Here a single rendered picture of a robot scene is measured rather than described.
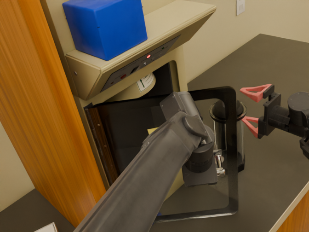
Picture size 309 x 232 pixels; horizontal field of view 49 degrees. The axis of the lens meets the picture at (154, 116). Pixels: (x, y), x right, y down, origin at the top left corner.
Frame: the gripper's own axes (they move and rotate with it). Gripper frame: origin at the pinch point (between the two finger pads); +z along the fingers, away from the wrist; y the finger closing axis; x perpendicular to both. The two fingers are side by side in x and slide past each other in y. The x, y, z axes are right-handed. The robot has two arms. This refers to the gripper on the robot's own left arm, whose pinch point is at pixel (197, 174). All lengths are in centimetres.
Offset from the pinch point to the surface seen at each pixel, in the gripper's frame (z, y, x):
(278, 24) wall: 90, -120, 68
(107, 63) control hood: -28.4, -11.6, -13.8
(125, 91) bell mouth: -5.0, -21.3, -14.5
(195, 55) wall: 56, -77, 10
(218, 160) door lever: 0.6, -2.8, 5.2
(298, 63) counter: 60, -68, 57
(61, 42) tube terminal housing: -27.2, -19.0, -22.6
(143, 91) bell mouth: -3.0, -21.7, -10.3
